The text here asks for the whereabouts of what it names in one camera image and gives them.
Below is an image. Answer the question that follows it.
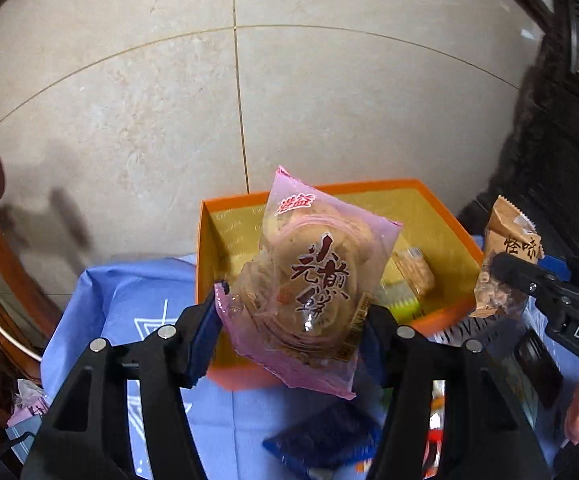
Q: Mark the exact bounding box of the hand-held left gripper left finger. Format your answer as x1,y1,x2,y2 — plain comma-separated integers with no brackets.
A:
19,282,231,480

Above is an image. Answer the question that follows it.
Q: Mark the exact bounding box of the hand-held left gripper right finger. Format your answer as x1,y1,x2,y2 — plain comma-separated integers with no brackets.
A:
357,304,553,480

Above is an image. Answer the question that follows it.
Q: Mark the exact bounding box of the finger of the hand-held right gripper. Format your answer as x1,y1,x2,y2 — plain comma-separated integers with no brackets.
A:
541,255,573,283
491,252,567,313

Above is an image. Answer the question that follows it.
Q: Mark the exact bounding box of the brown snack packet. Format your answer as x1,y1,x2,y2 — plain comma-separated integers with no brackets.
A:
468,195,546,320

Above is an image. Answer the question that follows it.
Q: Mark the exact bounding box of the green snack packet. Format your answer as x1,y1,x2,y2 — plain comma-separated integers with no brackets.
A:
377,280,421,322

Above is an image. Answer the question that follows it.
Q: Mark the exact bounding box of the orange cardboard box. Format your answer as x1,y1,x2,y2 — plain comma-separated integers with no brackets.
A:
198,178,485,394

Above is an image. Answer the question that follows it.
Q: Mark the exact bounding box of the pink pastry packet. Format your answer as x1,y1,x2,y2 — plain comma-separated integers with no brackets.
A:
214,165,404,401

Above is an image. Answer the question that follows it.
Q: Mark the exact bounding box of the beige cracker packet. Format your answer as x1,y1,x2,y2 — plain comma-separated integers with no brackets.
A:
391,246,437,302

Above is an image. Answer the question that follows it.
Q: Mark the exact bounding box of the blue printed tablecloth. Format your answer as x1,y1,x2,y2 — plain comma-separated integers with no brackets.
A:
40,235,579,480

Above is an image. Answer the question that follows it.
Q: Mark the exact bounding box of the blue snack packet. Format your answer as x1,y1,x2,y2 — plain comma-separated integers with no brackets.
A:
262,399,381,479

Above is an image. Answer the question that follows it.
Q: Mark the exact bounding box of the dark carved wooden furniture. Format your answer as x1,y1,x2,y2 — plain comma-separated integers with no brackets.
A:
457,0,579,271

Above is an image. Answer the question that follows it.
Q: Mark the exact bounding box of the folded blue printed bag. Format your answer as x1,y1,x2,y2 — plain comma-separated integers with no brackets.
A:
5,379,51,463

